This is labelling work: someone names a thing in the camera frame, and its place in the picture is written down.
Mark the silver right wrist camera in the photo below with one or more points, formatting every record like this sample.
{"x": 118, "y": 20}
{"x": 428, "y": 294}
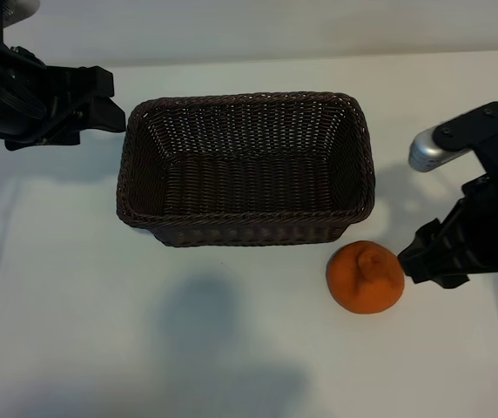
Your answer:
{"x": 425, "y": 150}

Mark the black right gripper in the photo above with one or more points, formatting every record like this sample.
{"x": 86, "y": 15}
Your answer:
{"x": 488, "y": 226}

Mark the dark brown wicker basket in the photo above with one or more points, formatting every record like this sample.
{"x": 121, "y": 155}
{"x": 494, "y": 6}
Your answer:
{"x": 244, "y": 187}

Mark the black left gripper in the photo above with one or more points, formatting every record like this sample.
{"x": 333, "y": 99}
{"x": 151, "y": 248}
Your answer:
{"x": 22, "y": 100}

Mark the orange fruit with stem bump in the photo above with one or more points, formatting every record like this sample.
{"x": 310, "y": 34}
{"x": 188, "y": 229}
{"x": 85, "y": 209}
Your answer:
{"x": 362, "y": 287}

